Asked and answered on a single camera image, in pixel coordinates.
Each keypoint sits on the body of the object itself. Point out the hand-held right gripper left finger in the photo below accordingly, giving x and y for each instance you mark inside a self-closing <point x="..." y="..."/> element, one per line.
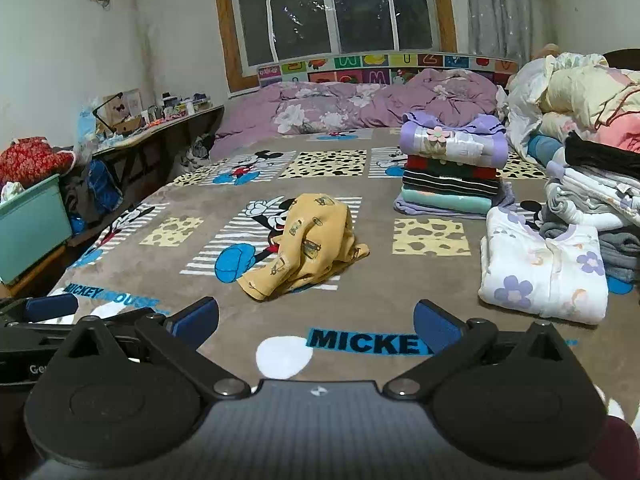
<point x="197" y="317"/>

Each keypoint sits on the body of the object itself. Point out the blue cloth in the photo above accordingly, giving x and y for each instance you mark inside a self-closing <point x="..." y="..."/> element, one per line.
<point x="542" y="150"/>

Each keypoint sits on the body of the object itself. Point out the white floral garment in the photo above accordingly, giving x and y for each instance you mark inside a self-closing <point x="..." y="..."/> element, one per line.
<point x="540" y="270"/>

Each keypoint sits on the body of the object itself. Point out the black white patterned cloth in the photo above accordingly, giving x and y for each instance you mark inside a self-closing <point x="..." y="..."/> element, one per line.
<point x="195" y="152"/>

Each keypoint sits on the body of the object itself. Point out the teal storage bin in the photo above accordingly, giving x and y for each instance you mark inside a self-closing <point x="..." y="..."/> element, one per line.
<point x="30" y="230"/>

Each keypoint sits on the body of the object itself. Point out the grey clothes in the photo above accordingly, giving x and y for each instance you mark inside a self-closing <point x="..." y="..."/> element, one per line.
<point x="617" y="252"/>

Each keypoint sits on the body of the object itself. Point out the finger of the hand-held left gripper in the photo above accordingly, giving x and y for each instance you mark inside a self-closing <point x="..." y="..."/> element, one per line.
<point x="52" y="306"/>

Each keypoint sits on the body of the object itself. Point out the black striped folded garment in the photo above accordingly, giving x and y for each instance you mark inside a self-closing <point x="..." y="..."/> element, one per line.
<point x="450" y="185"/>

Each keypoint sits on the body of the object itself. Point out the dark wooden desk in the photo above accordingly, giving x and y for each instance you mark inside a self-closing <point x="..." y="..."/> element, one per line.
<point x="165" y="127"/>

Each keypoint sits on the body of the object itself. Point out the brown cartoon printed blanket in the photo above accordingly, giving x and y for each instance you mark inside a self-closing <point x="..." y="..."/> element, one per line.
<point x="200" y="195"/>

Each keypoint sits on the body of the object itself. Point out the teal folded garment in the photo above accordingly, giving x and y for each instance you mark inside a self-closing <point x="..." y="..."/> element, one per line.
<point x="445" y="201"/>

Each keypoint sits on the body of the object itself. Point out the wooden framed window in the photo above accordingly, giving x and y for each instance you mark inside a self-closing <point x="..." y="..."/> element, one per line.
<point x="330" y="5"/>

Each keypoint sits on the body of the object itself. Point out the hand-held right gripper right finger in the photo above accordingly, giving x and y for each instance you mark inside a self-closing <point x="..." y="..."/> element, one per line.
<point x="435" y="327"/>

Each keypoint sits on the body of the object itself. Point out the dark blue bag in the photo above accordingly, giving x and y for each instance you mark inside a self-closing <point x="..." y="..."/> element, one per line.
<point x="102" y="185"/>

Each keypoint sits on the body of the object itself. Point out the red folded garment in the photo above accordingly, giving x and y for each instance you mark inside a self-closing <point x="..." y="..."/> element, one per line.
<point x="450" y="167"/>

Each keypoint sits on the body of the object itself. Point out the grey curtain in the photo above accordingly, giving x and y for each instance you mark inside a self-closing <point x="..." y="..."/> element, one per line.
<point x="495" y="5"/>

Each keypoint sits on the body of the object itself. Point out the light blue plastic bag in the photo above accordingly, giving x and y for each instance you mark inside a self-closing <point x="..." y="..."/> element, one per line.
<point x="87" y="125"/>

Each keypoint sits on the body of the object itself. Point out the lavender folded garment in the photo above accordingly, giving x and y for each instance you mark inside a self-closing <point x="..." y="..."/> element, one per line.
<point x="407" y="208"/>

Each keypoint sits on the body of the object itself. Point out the purple floral duvet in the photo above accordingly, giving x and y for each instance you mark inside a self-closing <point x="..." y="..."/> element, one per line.
<point x="325" y="105"/>

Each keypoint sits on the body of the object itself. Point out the person's maroon clothing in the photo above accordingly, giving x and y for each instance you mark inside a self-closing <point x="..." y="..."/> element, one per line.
<point x="622" y="450"/>

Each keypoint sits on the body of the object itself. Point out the white patterned clothes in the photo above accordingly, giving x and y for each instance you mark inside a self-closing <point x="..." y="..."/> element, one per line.
<point x="585" y="187"/>

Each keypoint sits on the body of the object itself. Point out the red floral cloth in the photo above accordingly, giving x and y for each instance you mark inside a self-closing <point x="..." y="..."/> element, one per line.
<point x="35" y="157"/>

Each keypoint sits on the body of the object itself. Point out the purple folded flower garment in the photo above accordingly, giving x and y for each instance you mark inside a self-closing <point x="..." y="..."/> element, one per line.
<point x="450" y="142"/>

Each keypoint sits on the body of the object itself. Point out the cream and pink bedding pile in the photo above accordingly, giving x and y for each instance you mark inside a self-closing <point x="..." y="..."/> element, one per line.
<point x="575" y="85"/>

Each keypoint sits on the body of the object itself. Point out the yellow printed garment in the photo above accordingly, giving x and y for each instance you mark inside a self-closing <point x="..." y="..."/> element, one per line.
<point x="310" y="230"/>

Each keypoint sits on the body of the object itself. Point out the assorted small desk items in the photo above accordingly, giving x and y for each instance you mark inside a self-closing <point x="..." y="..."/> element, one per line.
<point x="170" y="107"/>

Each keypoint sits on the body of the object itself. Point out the black desk lamp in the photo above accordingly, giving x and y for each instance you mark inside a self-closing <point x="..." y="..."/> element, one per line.
<point x="104" y="106"/>

